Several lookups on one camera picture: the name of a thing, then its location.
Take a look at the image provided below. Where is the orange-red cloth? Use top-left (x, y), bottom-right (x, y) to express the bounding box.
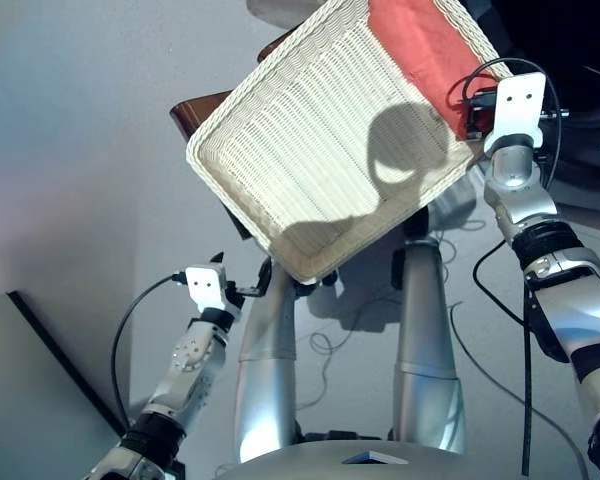
top-left (367, 0), bottom-right (501, 141)

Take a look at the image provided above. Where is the grey washing machine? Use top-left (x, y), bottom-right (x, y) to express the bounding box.
top-left (462, 0), bottom-right (600, 216)

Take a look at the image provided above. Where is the pale woven basket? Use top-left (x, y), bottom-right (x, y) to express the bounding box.
top-left (185, 0), bottom-right (514, 286)

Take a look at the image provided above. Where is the round washing machine door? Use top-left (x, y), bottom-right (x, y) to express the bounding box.
top-left (244, 0), bottom-right (331, 29)

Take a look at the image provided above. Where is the dark brown wooden stand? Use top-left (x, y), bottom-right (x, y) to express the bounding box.
top-left (169, 29), bottom-right (301, 241)

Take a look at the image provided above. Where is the silver robot torso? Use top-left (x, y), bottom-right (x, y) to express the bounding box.
top-left (214, 429), bottom-right (531, 480)

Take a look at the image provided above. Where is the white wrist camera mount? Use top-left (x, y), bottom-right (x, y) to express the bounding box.
top-left (482, 72), bottom-right (547, 154)
top-left (184, 264), bottom-right (241, 314)

